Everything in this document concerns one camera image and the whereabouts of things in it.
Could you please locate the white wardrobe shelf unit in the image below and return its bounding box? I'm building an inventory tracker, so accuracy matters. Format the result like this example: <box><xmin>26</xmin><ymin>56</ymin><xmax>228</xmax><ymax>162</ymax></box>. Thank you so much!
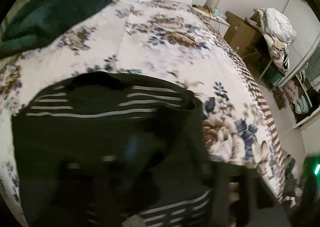
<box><xmin>282</xmin><ymin>48</ymin><xmax>320</xmax><ymax>127</ymax></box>

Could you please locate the floral bed blanket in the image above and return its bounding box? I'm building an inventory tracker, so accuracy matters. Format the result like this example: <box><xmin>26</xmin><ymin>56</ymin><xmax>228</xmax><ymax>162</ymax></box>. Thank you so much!
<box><xmin>1</xmin><ymin>0</ymin><xmax>285</xmax><ymax>226</ymax></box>

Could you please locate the white bedside table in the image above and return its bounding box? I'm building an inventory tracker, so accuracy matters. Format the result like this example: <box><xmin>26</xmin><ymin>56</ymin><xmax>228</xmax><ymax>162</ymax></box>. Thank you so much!
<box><xmin>192</xmin><ymin>0</ymin><xmax>229</xmax><ymax>26</ymax></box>

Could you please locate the brown cardboard box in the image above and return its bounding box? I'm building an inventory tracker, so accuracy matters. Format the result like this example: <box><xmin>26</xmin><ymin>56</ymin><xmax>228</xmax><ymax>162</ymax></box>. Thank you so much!
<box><xmin>224</xmin><ymin>11</ymin><xmax>261</xmax><ymax>57</ymax></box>

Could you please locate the dark green folded blanket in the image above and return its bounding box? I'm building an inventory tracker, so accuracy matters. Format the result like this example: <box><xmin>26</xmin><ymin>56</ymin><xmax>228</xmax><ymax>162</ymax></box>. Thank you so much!
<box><xmin>1</xmin><ymin>0</ymin><xmax>113</xmax><ymax>59</ymax></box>

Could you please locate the black striped garment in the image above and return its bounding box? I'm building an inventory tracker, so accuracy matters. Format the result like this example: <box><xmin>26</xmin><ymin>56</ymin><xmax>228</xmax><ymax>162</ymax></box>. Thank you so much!
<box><xmin>11</xmin><ymin>72</ymin><xmax>211</xmax><ymax>226</ymax></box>

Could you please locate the pile of white clothes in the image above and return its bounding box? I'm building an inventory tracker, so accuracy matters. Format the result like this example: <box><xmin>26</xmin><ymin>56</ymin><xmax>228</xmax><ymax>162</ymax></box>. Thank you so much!
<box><xmin>249</xmin><ymin>8</ymin><xmax>296</xmax><ymax>73</ymax></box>

